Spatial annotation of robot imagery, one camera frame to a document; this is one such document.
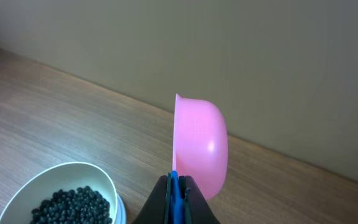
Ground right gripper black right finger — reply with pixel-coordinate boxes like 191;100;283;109
179;175;220;224

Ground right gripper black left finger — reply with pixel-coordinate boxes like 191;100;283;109
132;173;171;224

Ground pink scoop blue handle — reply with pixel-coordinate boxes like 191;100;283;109
169;95;228;223

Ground white bowl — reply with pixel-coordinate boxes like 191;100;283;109
0;162;118;223

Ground white digital kitchen scale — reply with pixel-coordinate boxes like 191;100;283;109
115;195;127;224

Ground black beans in bowl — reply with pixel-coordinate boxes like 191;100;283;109
30;186;113;224

